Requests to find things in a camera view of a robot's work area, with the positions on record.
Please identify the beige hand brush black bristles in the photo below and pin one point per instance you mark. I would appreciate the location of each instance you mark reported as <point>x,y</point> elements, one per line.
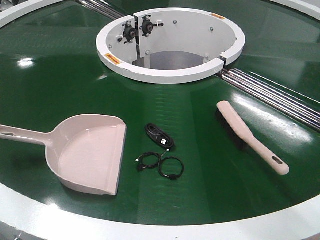
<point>242,136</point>

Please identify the beige plastic dustpan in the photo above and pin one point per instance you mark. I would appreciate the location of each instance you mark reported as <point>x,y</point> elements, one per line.
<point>84,151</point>

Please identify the chrome conveyor rollers right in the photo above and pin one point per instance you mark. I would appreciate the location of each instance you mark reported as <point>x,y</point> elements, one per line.
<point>273,96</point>

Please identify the chrome conveyor rollers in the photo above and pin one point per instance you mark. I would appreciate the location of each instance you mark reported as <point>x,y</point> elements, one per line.
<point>273,96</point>
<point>103,8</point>

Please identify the chrome conveyor rollers top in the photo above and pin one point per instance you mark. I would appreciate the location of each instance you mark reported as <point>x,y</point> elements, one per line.
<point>103,8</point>

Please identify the white outer conveyor rim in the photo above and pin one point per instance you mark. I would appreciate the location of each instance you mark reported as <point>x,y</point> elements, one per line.
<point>182,176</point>

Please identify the black bearing mount left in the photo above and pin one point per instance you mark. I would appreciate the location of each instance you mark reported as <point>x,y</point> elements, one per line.
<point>129,32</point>

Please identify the black bearing mount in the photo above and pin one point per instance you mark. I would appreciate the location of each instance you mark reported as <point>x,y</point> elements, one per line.
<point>148,26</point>
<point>129,32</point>

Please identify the black bearing mount right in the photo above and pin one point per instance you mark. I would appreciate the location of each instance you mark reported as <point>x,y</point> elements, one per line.
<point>148,26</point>

